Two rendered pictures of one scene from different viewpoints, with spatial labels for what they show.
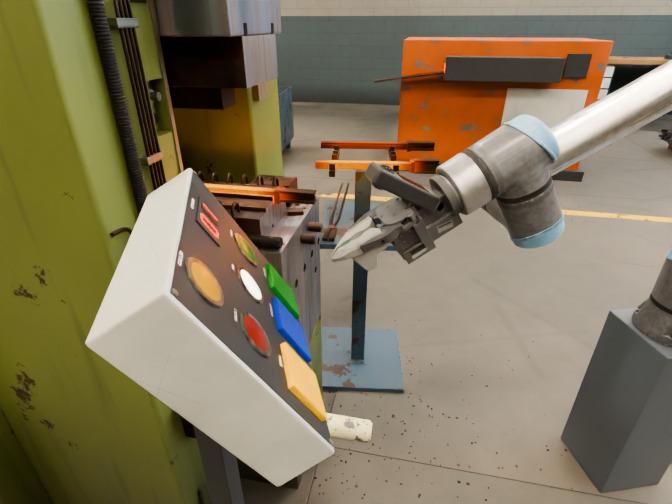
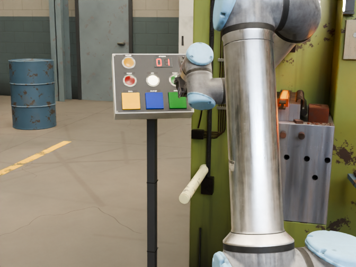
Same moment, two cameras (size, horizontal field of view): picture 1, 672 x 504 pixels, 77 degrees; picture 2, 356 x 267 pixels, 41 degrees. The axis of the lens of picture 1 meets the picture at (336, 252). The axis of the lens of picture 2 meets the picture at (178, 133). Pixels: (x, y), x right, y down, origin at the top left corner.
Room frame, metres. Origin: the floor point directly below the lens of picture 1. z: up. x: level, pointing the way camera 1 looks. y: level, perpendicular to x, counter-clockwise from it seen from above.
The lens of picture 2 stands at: (0.66, -1.92, 1.31)
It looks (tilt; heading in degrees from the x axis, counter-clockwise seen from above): 13 degrees down; 93
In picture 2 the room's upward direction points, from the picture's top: 1 degrees clockwise
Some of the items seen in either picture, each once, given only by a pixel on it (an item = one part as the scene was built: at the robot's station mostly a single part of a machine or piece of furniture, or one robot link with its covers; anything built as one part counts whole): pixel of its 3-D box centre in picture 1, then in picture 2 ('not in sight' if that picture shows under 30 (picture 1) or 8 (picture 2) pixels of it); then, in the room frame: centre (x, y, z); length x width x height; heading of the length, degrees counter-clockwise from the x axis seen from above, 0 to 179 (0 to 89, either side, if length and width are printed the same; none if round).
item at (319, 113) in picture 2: (274, 190); (318, 113); (1.19, 0.18, 0.95); 0.12 x 0.09 x 0.07; 79
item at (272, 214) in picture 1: (199, 205); (278, 104); (1.04, 0.37, 0.96); 0.42 x 0.20 x 0.09; 79
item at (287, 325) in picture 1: (288, 330); (154, 100); (0.47, 0.07, 1.01); 0.07 x 0.05 x 0.07; 14
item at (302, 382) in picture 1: (300, 382); (131, 101); (0.37, 0.04, 1.01); 0.07 x 0.05 x 0.07; 14
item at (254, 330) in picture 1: (255, 334); (130, 80); (0.36, 0.09, 1.09); 0.05 x 0.03 x 0.04; 169
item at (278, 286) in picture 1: (279, 291); (177, 100); (0.56, 0.09, 1.01); 0.07 x 0.05 x 0.07; 14
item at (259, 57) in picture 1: (174, 57); not in sight; (1.04, 0.37, 1.32); 0.42 x 0.20 x 0.10; 79
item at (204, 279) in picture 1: (205, 282); (128, 62); (0.35, 0.13, 1.16); 0.05 x 0.03 x 0.04; 169
